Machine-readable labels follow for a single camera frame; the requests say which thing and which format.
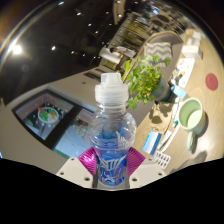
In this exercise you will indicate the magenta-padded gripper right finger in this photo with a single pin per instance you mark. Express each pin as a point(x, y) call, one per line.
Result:
point(148, 171)

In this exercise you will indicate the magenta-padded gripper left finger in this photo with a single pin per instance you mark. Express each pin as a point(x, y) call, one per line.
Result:
point(75, 171)

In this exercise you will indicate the clear bottle with blue label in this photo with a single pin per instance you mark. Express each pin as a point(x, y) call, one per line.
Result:
point(111, 133)

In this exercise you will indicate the silver blister pack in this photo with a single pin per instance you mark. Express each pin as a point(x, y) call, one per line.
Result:
point(162, 159)

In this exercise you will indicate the small blue white box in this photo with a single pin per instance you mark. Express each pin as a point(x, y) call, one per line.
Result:
point(151, 141)

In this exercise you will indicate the dark-framed window with decals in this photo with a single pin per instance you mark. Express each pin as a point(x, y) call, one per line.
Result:
point(43, 116)

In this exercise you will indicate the pale green mug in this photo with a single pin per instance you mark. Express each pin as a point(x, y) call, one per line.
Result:
point(191, 115)

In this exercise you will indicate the potted green plant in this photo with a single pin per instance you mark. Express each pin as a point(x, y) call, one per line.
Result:
point(143, 80)

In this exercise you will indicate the curved grey sofa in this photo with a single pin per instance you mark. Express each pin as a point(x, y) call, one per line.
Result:
point(171, 68)

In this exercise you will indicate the printed paper leaflets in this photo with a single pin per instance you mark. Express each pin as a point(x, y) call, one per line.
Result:
point(185, 71)

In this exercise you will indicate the flat round red coaster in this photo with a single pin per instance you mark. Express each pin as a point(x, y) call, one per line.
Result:
point(211, 81)

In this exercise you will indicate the grey white chevron pillow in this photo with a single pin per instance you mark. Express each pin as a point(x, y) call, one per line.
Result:
point(158, 51)

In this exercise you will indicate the group of ceiling lights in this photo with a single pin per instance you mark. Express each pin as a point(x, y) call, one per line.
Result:
point(16, 49)

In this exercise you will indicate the group of dining chairs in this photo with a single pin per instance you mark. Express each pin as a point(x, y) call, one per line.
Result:
point(163, 18)

